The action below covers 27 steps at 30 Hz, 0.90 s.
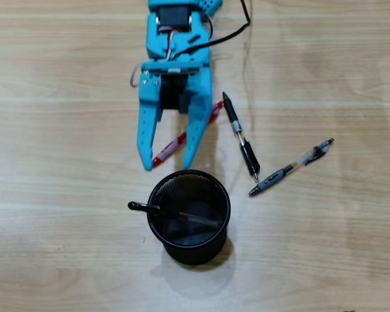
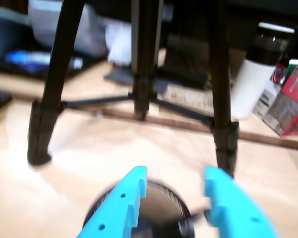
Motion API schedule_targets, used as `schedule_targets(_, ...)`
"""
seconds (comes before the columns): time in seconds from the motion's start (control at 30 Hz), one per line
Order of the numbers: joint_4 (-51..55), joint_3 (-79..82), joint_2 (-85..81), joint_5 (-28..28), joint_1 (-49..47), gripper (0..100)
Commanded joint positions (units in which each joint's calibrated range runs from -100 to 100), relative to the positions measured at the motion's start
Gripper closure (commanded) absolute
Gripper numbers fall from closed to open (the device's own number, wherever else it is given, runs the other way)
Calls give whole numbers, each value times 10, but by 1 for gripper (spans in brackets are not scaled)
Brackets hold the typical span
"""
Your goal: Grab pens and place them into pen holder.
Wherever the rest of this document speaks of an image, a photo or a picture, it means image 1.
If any red clear ballpoint pen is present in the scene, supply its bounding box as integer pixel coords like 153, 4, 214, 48
151, 100, 225, 168

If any black camera cable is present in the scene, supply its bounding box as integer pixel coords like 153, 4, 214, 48
175, 0, 252, 56

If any black mesh pen holder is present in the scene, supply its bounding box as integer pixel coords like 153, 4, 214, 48
146, 169, 231, 266

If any teal blue gripper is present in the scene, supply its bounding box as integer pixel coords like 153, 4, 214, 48
136, 66, 213, 172

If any clear pen with black grip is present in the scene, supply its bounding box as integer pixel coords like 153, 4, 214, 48
127, 201, 219, 228

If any teal blue wrist camera mount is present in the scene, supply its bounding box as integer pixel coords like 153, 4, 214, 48
140, 60, 205, 76

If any clear pen with grey grip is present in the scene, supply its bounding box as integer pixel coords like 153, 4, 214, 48
248, 138, 335, 198

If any black pen with silver tip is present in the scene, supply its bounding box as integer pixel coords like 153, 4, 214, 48
222, 91, 261, 181

